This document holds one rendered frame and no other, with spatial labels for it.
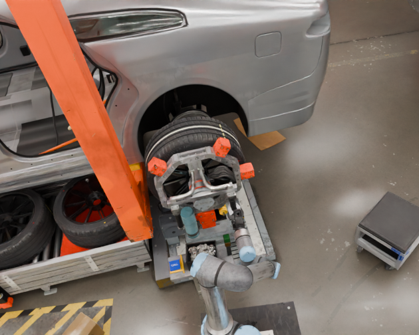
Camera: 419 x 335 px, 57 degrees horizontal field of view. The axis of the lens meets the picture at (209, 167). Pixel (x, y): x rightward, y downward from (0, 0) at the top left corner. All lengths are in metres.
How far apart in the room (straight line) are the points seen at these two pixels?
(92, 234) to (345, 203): 2.06
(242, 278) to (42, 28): 1.32
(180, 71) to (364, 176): 1.99
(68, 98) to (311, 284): 2.10
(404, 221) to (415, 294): 0.51
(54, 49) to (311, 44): 1.55
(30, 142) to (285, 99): 2.02
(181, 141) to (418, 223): 1.72
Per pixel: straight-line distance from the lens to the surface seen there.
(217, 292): 1.89
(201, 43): 2.40
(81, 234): 2.99
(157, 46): 2.38
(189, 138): 2.32
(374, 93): 4.62
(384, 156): 3.91
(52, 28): 1.76
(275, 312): 2.61
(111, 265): 3.12
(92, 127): 2.01
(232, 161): 2.39
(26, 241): 3.19
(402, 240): 2.93
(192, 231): 2.63
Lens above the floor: 2.71
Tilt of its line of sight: 46 degrees down
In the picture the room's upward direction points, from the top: 11 degrees counter-clockwise
